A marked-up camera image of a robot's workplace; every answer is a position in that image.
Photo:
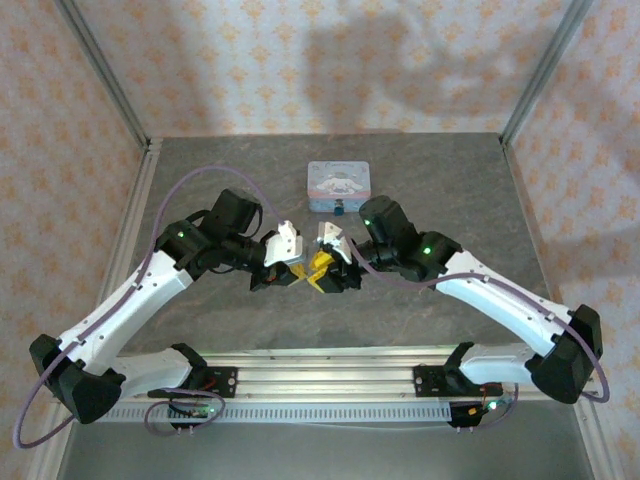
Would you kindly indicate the small blue padlock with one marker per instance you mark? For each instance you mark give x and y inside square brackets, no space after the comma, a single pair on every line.
[340,209]

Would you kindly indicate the cartoon print tin box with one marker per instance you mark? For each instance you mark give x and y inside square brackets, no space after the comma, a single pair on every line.
[340,182]

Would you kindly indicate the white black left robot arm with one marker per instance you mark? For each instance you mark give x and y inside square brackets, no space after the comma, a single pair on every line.
[130,300]

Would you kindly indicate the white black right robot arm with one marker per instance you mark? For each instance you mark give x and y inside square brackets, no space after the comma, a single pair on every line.
[500,300]

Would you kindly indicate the black electronics module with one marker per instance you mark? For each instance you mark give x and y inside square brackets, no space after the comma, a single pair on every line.
[197,411]
[470,415]

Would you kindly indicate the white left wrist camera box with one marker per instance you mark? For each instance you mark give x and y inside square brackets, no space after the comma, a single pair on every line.
[282,247]

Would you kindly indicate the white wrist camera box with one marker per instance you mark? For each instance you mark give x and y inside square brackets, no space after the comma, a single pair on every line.
[282,247]
[332,235]

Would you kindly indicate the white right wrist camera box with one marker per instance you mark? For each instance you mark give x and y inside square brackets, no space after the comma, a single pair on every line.
[332,235]

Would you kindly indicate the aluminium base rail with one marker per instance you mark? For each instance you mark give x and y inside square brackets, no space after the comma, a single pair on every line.
[325,375]

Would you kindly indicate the aluminium table side rail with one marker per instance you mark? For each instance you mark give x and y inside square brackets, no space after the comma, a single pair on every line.
[525,200]
[137,200]

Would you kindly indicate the aluminium frame post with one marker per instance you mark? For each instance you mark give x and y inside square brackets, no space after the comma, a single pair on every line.
[100,70]
[545,70]

